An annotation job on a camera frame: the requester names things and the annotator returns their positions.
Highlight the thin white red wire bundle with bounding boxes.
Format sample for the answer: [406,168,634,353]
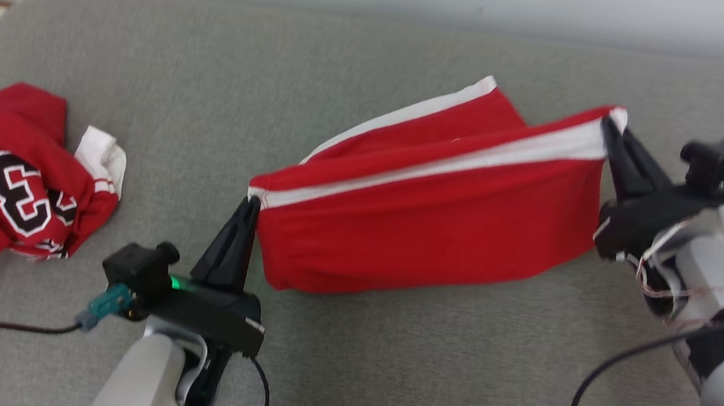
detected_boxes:
[632,216,724,332]

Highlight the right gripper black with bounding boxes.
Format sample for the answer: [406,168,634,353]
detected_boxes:
[591,116,724,267]

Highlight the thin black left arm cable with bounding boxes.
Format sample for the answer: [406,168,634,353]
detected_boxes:
[245,355,273,406]

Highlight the red white number 23 jersey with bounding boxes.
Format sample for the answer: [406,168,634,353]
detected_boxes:
[0,81,132,290]

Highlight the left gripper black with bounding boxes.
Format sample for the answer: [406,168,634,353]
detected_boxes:
[147,189,275,358]

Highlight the red shorts with white stripe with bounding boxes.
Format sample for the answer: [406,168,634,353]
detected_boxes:
[242,59,631,315]

